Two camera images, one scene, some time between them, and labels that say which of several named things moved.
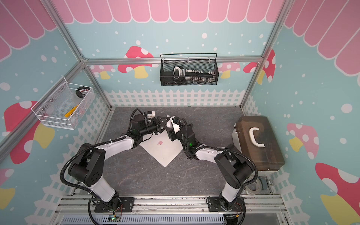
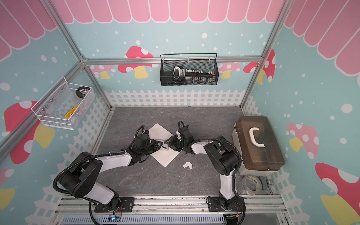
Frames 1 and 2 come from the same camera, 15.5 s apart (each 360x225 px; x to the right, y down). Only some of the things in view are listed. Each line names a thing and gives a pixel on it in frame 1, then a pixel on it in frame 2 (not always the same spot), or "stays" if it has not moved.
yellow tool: (69, 113) stays
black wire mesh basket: (179, 72) stays
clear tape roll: (253, 188) stays
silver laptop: (161, 147) stays
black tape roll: (82, 91) stays
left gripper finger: (166, 128) -> (158, 148)
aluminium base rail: (261, 209) stays
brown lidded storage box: (255, 137) stays
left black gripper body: (154, 127) -> (150, 148)
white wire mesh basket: (65, 107) stays
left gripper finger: (162, 120) -> (156, 142)
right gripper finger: (175, 119) -> (170, 140)
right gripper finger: (172, 135) -> (169, 143)
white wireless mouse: (170, 124) -> (164, 147)
